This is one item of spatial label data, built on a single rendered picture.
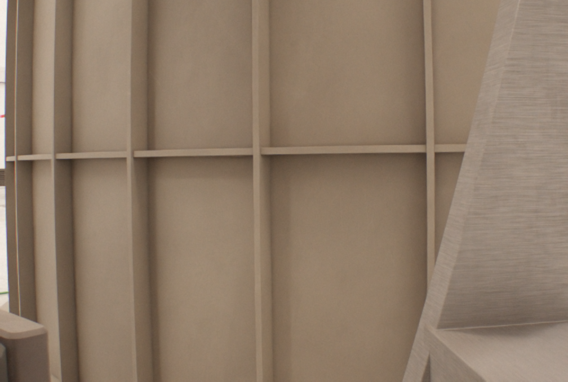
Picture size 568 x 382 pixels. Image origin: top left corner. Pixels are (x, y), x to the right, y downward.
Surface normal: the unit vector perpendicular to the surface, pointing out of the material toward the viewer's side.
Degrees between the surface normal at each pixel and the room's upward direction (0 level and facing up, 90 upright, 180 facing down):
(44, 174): 90
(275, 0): 90
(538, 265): 93
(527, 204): 93
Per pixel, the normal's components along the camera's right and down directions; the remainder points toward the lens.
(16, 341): 0.28, 0.00
